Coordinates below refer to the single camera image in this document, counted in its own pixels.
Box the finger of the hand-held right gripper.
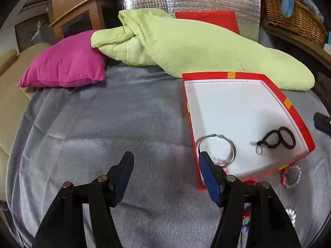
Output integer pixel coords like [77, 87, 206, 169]
[313, 112, 331, 136]

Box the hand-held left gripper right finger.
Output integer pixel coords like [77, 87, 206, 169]
[198, 151, 302, 248]

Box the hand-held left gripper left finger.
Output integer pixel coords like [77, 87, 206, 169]
[34, 151, 134, 248]

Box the silver bangle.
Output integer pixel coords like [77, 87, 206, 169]
[196, 134, 237, 166]

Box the red bead bracelet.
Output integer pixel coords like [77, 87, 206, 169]
[242, 180, 259, 220]

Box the pink and clear bead bracelet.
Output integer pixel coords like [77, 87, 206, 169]
[281, 164, 303, 189]

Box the red cardboard box tray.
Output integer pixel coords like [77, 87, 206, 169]
[182, 71, 316, 192]

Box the white bead bracelet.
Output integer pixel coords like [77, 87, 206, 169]
[285, 208, 298, 224]

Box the grey bed blanket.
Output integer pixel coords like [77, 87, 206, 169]
[5, 62, 331, 248]

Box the wooden shelf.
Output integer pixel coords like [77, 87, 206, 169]
[261, 23, 331, 83]

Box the wicker basket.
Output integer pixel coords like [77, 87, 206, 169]
[262, 0, 328, 48]

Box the blue cloth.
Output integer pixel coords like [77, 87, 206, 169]
[281, 0, 301, 18]

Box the magenta pillow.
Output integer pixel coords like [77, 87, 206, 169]
[18, 30, 107, 88]

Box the light green blanket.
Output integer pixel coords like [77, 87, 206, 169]
[90, 8, 315, 92]

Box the red pillow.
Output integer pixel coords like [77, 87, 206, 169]
[175, 10, 240, 35]

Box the beige sofa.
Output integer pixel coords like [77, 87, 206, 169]
[0, 43, 52, 202]

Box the maroon hair tie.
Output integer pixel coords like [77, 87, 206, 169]
[278, 126, 297, 150]

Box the black hair tie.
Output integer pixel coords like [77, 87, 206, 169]
[257, 130, 282, 149]

